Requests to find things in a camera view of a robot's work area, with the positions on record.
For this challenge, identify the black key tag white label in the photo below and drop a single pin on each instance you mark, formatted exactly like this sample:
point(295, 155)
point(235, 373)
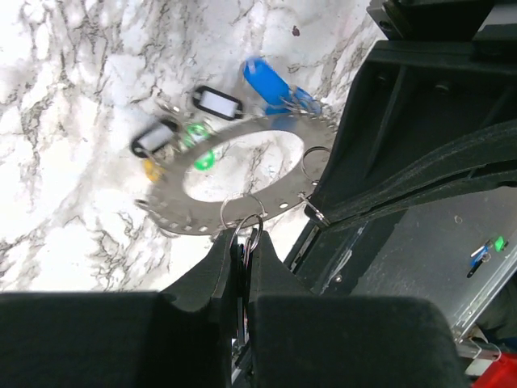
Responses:
point(217, 103)

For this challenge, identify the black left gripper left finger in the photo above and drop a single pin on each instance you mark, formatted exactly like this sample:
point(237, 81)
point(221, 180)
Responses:
point(179, 337)

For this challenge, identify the blue key tag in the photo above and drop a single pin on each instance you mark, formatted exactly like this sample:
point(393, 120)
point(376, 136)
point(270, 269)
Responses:
point(265, 81)
point(296, 101)

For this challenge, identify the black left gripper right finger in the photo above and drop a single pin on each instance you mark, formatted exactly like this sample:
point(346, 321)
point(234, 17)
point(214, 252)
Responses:
point(299, 339)

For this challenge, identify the plain black key tag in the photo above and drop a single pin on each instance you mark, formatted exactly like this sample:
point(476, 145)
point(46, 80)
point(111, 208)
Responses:
point(155, 137)

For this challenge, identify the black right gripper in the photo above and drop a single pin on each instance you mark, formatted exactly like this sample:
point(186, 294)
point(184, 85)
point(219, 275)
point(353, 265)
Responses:
point(431, 113)

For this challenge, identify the yellow key tag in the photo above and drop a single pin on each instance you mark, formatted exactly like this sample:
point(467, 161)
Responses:
point(153, 172)

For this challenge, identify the aluminium extrusion frame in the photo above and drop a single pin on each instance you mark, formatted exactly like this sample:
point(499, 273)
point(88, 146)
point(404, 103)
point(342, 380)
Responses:
point(490, 328)

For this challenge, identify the green key tag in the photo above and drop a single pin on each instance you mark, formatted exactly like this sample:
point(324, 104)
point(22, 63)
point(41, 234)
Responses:
point(193, 139)

